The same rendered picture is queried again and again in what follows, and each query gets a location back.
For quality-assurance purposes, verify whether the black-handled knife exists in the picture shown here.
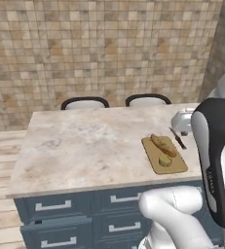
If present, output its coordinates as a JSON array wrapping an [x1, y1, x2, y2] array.
[[169, 126, 188, 151]]

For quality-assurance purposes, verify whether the blue drawer front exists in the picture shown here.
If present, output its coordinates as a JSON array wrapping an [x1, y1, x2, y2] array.
[[19, 215, 94, 249], [99, 186, 157, 215], [21, 192, 95, 224], [100, 212, 153, 243]]

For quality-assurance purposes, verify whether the brown sausage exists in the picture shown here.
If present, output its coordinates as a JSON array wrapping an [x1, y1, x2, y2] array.
[[149, 133, 178, 159]]

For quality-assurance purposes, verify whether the wooden cutting board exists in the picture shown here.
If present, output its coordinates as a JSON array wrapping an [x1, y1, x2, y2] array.
[[140, 135, 189, 175]]

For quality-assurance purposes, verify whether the black-framed white chair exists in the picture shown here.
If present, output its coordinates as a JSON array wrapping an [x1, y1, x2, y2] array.
[[125, 93, 172, 108], [60, 96, 111, 111]]

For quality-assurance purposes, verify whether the silver toaster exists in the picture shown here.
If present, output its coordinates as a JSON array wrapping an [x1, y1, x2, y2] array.
[[170, 108, 200, 137]]

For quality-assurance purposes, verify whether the silver drawer handle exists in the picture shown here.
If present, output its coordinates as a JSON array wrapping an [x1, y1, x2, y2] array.
[[35, 199, 72, 212], [109, 192, 143, 204], [40, 235, 78, 249], [108, 221, 142, 233]]

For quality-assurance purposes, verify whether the yellow cheese piece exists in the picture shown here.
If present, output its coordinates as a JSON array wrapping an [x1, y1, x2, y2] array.
[[158, 154, 173, 168]]

